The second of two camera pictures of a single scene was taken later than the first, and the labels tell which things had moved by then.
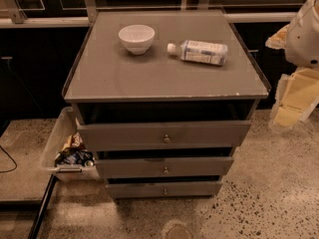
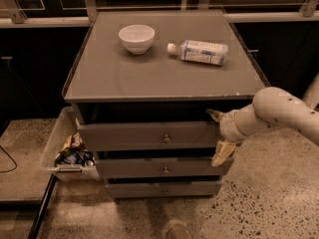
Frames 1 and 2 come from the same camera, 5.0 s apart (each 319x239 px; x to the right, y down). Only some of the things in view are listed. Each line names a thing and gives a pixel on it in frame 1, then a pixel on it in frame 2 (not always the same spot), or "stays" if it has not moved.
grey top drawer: x=160 y=134 stays
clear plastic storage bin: x=66 y=153 stays
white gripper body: x=304 y=39 to x=227 y=125
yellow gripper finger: x=278 y=40 to x=217 y=116
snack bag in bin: x=75 y=140 stays
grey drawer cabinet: x=162 y=99 stays
